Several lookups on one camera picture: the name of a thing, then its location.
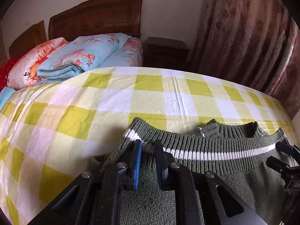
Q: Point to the large wooden headboard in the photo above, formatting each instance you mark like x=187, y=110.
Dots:
x=93, y=18

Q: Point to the bed with checkered sheet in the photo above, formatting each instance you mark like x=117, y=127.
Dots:
x=93, y=103

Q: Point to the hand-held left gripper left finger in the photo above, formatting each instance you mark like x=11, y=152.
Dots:
x=137, y=166

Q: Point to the green knit sweater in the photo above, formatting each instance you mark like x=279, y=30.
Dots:
x=234, y=182

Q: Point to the red blanket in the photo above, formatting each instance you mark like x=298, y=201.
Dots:
x=4, y=75

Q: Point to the small wooden headboard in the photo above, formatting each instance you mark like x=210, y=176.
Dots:
x=28, y=42

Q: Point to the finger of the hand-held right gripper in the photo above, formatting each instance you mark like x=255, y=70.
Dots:
x=277, y=165
x=287, y=148

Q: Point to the blue floral quilt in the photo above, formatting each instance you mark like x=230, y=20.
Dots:
x=79, y=56

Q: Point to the dark wooden nightstand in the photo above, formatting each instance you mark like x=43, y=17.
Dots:
x=164, y=54

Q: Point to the light blue cloth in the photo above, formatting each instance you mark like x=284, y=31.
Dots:
x=5, y=96

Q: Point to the pink floral curtain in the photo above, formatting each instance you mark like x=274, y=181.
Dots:
x=246, y=39

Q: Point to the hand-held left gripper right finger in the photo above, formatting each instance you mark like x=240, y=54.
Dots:
x=159, y=168

